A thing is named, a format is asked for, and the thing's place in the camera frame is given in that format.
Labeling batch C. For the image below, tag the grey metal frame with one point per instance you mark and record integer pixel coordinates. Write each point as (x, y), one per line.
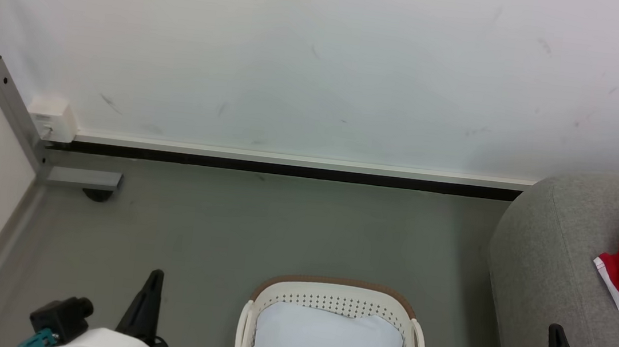
(14, 108)

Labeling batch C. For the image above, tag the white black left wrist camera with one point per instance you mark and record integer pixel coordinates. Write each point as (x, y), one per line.
(96, 343)

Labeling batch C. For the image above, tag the grey fabric sofa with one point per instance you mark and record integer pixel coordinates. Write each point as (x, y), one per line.
(552, 268)

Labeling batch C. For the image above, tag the black white baseboard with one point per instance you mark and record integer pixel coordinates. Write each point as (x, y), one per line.
(287, 165)

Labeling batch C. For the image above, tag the white wall box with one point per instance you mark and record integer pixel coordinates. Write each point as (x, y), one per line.
(53, 119)

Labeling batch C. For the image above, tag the light blue cloth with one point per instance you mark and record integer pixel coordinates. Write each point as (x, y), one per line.
(326, 345)

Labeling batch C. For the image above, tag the black round frame foot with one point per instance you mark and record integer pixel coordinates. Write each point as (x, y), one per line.
(98, 195)

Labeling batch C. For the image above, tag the white brown-rimmed laundry basket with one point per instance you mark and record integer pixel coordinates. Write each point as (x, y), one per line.
(260, 312)

